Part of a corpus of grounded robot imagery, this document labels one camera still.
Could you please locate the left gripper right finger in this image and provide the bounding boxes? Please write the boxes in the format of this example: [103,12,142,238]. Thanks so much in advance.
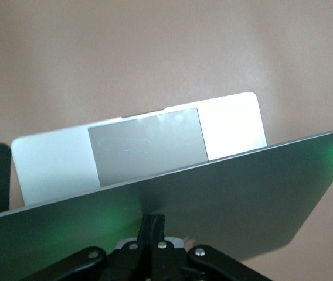
[148,215,273,281]

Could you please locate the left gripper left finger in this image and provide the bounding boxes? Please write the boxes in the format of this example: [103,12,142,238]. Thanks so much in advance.
[34,215,154,281]

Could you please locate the silver laptop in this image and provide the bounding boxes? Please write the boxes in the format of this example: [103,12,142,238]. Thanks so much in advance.
[0,91,333,281]

